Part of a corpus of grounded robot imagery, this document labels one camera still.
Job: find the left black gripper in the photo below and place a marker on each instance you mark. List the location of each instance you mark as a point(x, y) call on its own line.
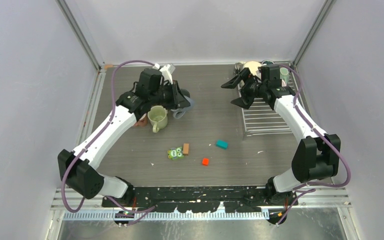
point(178, 100)

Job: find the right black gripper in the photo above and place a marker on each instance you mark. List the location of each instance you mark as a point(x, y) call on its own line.
point(245, 101)

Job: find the blue grey small cup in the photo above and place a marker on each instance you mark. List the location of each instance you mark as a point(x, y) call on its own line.
point(180, 112)

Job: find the light green cream mug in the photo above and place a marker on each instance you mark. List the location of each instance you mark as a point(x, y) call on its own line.
point(158, 117)

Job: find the terracotta small cup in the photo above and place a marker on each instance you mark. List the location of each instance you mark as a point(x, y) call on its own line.
point(142, 122)

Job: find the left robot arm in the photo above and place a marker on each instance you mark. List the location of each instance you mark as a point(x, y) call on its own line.
point(78, 167)

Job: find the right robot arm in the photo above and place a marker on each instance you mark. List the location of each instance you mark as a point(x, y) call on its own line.
point(316, 156)

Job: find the cream floral mug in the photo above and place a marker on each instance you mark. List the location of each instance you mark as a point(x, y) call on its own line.
point(253, 66)

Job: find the dark teal mug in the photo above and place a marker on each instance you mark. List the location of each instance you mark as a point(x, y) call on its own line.
point(267, 62)

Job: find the tan wooden block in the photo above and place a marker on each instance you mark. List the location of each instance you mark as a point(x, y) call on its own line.
point(186, 149)

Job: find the pale green small mug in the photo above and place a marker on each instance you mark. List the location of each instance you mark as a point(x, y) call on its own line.
point(284, 75)

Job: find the green owl toy block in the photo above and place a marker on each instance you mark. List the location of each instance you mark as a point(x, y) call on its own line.
point(175, 153)

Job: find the teal block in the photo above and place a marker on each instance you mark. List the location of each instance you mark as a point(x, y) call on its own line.
point(222, 144)

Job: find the red cube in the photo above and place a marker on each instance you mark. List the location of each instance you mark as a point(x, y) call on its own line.
point(205, 162)

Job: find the black base bar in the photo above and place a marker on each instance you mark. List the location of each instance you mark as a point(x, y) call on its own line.
point(202, 199)

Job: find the white wire dish rack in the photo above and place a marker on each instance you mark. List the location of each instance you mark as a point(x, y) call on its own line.
point(260, 119)

